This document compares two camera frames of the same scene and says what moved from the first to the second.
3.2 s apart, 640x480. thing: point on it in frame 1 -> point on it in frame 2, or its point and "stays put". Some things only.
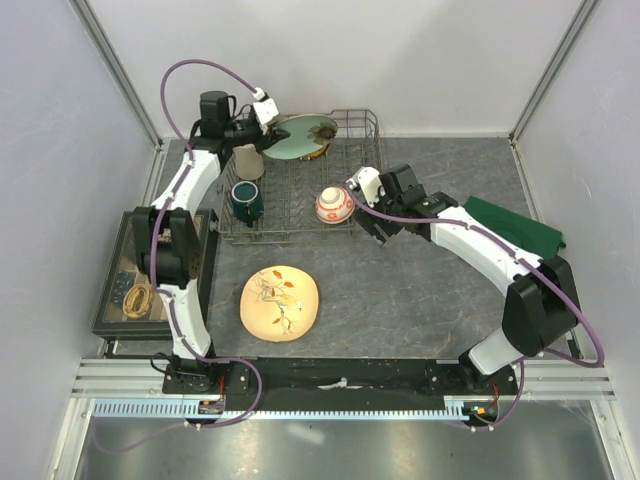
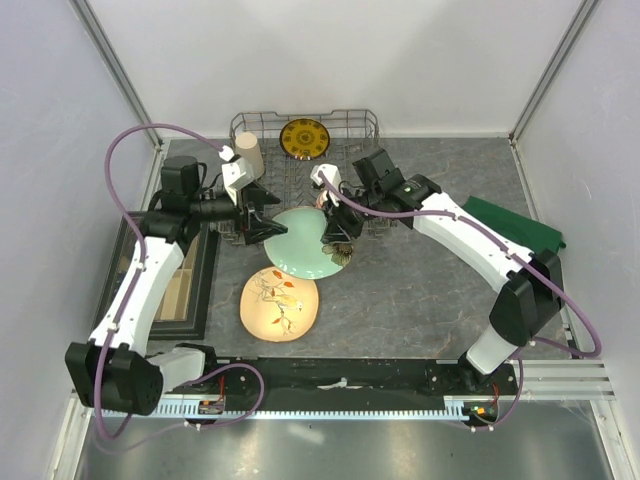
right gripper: (369, 222) -> (338, 226)
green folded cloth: (541, 239) stays put
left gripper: (272, 136) -> (255, 229)
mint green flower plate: (310, 136) -> (299, 251)
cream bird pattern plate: (279, 303) stays put
